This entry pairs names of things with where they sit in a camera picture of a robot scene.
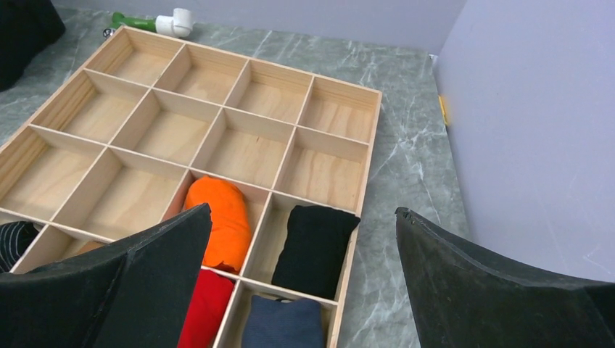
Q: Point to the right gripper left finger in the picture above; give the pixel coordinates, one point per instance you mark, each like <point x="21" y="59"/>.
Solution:
<point x="134" y="292"/>

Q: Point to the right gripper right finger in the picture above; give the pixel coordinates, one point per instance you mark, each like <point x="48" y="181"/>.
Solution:
<point x="464" y="295"/>

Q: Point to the black striped underwear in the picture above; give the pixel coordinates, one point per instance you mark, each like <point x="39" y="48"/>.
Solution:
<point x="16" y="237"/>

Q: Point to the red rolled underwear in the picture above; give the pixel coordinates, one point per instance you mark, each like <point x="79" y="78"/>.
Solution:
<point x="207" y="307"/>

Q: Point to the orange rolled underwear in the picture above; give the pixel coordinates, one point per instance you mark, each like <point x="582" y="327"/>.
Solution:
<point x="230" y="234"/>

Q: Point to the navy blue rolled underwear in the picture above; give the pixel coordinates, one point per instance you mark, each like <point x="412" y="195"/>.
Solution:
<point x="281" y="323"/>

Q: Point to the black rolled underwear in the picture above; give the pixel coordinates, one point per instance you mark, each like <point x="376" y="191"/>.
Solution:
<point x="314" y="250"/>

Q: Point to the green and white pipe fitting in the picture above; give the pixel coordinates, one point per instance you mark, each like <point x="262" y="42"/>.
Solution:
<point x="179" y="25"/>

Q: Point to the black plastic toolbox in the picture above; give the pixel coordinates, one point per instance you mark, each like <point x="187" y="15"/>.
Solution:
<point x="27" y="28"/>

